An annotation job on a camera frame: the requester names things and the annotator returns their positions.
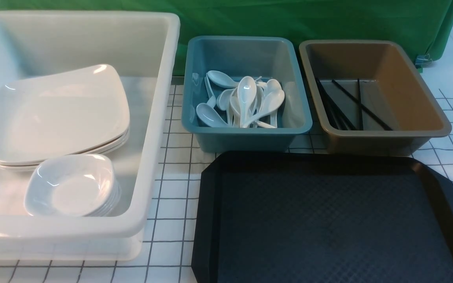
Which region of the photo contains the lower white plate in bin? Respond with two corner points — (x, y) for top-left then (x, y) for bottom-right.
(0, 136), (129, 171)

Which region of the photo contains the large white square plate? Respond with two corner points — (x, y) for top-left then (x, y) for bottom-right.
(0, 64), (131, 165)

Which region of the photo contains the white spoon left edge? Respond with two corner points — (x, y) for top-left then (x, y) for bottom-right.
(204, 75), (216, 108)

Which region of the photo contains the green backdrop cloth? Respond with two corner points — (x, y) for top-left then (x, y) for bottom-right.
(0, 0), (453, 75)

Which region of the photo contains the white small bowl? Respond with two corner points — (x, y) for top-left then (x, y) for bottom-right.
(88, 179), (121, 217)
(99, 187), (121, 217)
(24, 154), (116, 217)

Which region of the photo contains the black chopstick long diagonal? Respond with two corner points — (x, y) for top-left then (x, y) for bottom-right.
(331, 79), (393, 131)

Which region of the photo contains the large white plastic bin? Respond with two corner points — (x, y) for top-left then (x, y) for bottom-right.
(0, 10), (180, 265)

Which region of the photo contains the white spoon right long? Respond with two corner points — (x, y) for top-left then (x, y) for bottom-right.
(240, 89), (285, 128)

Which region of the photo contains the brown plastic bin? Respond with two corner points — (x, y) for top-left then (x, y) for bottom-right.
(299, 40), (451, 156)

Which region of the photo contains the white spoon top of pile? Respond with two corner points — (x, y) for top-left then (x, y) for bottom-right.
(207, 70), (239, 88)

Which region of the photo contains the black serving tray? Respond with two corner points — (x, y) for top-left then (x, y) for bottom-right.
(191, 152), (453, 283)

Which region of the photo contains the teal plastic bin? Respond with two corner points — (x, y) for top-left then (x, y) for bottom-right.
(181, 36), (313, 153)

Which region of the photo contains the white small bowl in bin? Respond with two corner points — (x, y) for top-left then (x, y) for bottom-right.
(99, 187), (121, 217)

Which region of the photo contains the metal binder clip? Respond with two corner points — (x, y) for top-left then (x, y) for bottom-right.
(414, 54), (433, 69)

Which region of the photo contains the white spoon centre left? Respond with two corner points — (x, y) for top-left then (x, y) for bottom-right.
(196, 103), (230, 128)

